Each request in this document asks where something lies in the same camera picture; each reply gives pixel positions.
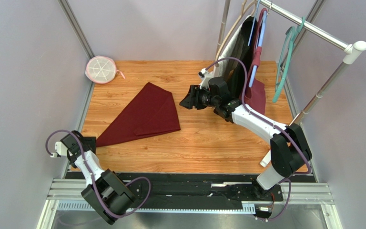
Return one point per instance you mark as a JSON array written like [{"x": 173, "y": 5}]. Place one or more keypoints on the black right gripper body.
[{"x": 197, "y": 98}]

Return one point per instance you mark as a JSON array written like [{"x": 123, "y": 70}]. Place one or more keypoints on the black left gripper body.
[{"x": 88, "y": 140}]

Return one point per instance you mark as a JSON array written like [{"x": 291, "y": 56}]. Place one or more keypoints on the dark red cloth napkin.
[{"x": 150, "y": 113}]

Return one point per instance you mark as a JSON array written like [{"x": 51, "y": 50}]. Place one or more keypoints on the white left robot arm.
[{"x": 105, "y": 192}]

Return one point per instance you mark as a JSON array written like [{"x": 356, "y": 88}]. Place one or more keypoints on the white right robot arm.
[{"x": 288, "y": 145}]

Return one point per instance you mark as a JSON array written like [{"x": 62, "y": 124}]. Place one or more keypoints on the white hanging towel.
[{"x": 233, "y": 47}]

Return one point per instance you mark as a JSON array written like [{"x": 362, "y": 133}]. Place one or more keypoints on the dark red hanging garment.
[{"x": 255, "y": 96}]

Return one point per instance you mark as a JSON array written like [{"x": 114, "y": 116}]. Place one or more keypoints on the black hanging garment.
[{"x": 236, "y": 80}]

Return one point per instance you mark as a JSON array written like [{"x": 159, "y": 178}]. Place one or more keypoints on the blue plastic hanger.
[{"x": 259, "y": 38}]

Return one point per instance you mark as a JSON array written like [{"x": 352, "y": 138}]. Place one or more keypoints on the teal plastic hanger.
[{"x": 285, "y": 58}]

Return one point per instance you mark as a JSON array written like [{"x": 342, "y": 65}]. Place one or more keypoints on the round pink mesh laundry bag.
[{"x": 102, "y": 70}]

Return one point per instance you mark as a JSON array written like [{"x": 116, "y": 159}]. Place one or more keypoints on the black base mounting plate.
[{"x": 179, "y": 191}]

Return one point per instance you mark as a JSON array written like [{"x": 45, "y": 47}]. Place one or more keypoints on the wooden hanger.
[{"x": 246, "y": 9}]

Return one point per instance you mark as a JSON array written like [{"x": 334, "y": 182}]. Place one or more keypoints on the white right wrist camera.
[{"x": 205, "y": 76}]

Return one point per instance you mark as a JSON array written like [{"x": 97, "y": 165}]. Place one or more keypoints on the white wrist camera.
[
  {"x": 60, "y": 150},
  {"x": 205, "y": 76}
]

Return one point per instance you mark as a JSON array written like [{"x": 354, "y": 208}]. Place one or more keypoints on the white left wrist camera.
[{"x": 60, "y": 150}]

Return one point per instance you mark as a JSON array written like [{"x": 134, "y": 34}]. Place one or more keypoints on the aluminium frame rail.
[{"x": 307, "y": 205}]

